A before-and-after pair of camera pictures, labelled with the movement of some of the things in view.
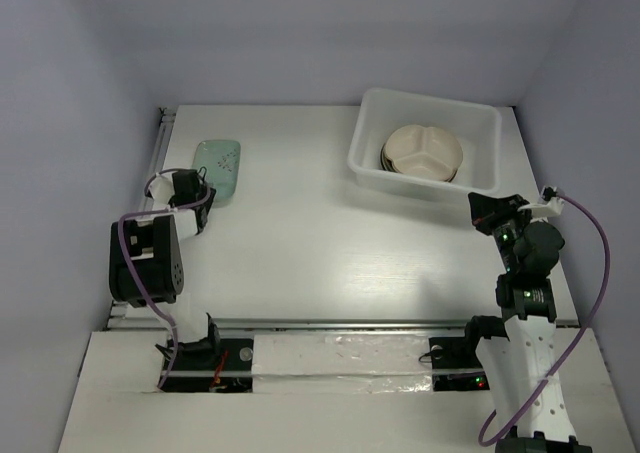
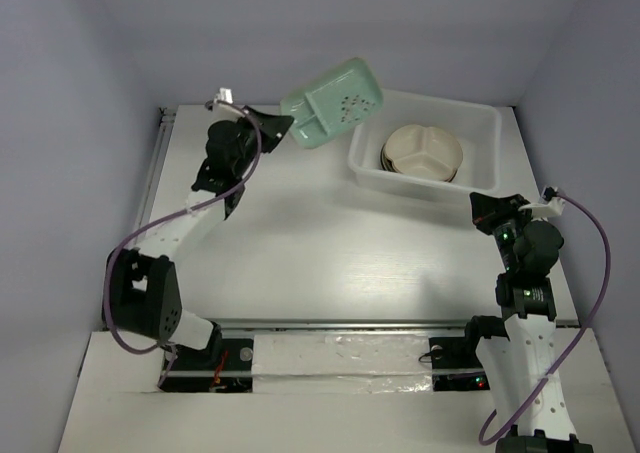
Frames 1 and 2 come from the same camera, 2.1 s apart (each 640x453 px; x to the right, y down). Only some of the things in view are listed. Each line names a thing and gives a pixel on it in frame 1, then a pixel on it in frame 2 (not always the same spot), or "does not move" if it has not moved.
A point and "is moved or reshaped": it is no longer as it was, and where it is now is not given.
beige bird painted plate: x=387 y=162 does not move
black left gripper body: x=208 y=204 to x=247 y=134
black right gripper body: x=504 y=221 does not move
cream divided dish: x=426 y=152 does not move
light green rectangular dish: x=221 y=159 is moved or reshaped
